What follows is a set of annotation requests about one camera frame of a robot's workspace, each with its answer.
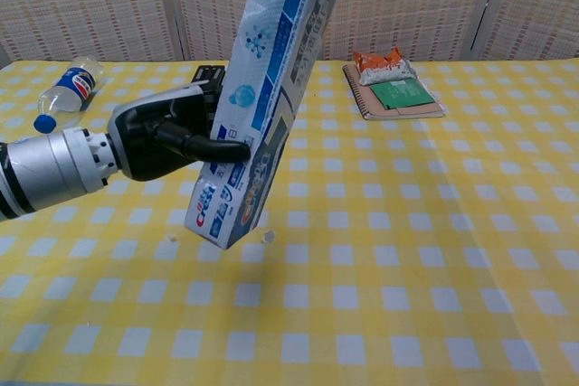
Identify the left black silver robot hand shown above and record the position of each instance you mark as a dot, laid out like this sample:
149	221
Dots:
145	133

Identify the blue white toothpaste box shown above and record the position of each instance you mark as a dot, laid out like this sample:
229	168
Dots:
271	65

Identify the empty Pepsi plastic bottle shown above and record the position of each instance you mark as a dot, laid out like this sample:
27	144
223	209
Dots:
68	92

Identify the black folding stand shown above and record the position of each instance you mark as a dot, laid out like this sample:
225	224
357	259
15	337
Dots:
209	74

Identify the small white paper scrap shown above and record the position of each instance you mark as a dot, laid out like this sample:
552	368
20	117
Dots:
172	238

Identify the beige woven folding screen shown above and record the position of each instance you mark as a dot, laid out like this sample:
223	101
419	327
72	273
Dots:
90	6

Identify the orange white snack packet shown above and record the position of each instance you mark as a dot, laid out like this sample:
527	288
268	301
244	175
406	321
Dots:
384	67

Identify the green card packet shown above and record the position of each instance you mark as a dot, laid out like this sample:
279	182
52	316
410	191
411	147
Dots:
402	93

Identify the brown spiral notebook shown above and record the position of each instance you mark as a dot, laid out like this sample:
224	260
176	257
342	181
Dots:
407	112

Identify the yellow white checkered tablecloth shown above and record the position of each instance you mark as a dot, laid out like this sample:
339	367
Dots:
384	246

